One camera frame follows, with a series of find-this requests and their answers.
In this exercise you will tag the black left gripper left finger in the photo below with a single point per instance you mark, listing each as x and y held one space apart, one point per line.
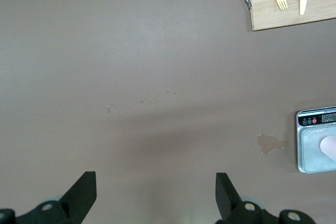
76 200

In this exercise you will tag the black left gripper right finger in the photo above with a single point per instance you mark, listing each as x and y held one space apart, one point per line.
228 200

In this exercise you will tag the pink plastic cup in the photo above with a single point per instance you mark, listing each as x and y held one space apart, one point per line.
329 148

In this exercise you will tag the brown liquid puddle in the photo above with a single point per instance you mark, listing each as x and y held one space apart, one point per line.
270 142

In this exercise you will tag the silver digital kitchen scale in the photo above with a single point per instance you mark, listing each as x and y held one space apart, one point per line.
309 155

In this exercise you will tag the brown table cover sheet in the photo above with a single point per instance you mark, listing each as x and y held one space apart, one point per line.
157 51

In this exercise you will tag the wooden cutting board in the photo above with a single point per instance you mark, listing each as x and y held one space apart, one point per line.
265 11

